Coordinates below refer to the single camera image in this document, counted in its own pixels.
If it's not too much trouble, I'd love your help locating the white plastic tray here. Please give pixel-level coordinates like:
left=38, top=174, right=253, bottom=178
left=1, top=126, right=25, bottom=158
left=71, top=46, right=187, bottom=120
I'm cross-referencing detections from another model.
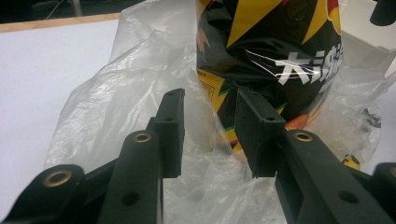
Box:
left=338, top=0, right=396, bottom=77

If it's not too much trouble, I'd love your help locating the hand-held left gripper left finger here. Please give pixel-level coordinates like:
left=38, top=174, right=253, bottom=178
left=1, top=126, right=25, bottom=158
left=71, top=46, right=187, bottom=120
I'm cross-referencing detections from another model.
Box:
left=97, top=88, right=187, bottom=224

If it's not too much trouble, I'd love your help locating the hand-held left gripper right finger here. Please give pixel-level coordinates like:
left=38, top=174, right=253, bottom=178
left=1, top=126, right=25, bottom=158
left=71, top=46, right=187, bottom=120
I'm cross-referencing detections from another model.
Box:
left=233, top=87, right=396, bottom=224

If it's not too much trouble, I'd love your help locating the black yellow snack bag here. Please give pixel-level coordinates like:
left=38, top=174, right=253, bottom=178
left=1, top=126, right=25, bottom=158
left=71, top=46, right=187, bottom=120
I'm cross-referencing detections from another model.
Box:
left=195, top=0, right=346, bottom=154

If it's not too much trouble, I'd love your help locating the clear smiley plastic bag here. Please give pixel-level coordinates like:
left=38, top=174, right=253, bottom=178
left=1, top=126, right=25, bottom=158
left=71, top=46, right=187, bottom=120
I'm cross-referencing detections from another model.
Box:
left=44, top=0, right=396, bottom=224

